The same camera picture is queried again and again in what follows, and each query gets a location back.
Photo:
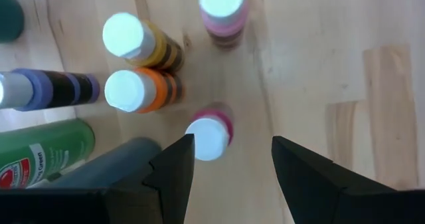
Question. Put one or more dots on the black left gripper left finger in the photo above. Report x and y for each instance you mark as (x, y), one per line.
(172, 171)

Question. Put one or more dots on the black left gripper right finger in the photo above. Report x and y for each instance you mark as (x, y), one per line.
(308, 184)

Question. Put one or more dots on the magenta paint bottle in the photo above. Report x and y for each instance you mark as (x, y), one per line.
(207, 141)

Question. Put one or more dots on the dark green plastic cup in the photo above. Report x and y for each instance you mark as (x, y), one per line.
(10, 18)

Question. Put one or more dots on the large dark grey paint bottle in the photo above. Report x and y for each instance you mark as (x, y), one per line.
(116, 161)

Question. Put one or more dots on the orange paint bottle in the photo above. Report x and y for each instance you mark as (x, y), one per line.
(156, 87)

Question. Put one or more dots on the large green paint bottle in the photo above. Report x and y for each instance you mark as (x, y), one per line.
(59, 144)

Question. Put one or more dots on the yellow paint bottle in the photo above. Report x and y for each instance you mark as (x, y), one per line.
(159, 48)

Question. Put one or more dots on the pink paint bottle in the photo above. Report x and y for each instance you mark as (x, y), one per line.
(225, 28)

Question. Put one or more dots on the purple paint bottle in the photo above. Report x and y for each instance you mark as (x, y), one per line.
(40, 89)

